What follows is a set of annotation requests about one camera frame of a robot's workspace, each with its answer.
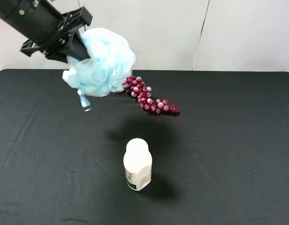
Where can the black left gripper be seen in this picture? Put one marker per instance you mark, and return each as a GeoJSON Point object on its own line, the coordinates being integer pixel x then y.
{"type": "Point", "coordinates": [65, 41]}

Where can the blue white bath loofah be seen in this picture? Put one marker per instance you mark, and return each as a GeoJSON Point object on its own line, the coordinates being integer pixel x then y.
{"type": "Point", "coordinates": [110, 62]}

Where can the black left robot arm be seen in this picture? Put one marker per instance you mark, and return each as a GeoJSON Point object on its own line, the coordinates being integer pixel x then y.
{"type": "Point", "coordinates": [48, 31]}

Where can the red artificial grape bunch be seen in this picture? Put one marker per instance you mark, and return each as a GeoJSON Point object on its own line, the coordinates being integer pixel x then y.
{"type": "Point", "coordinates": [137, 89]}

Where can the white plastic milk bottle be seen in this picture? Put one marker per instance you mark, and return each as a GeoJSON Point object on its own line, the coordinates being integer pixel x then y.
{"type": "Point", "coordinates": [137, 163]}

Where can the black tablecloth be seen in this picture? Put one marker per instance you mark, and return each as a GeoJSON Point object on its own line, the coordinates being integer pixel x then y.
{"type": "Point", "coordinates": [223, 161]}

